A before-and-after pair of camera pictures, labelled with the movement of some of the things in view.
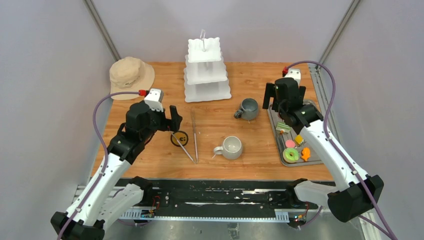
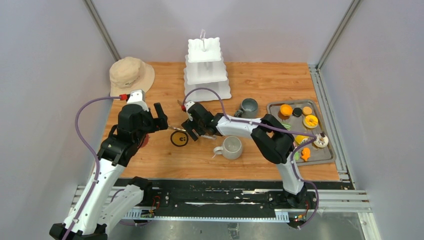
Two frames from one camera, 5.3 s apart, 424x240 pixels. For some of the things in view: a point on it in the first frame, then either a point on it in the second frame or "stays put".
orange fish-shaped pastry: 306,153 stays put
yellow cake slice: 298,139 stays put
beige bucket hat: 128,74 stays put
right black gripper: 270,93 to 189,125
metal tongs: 195,133 to 210,137
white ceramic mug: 231,148 stays put
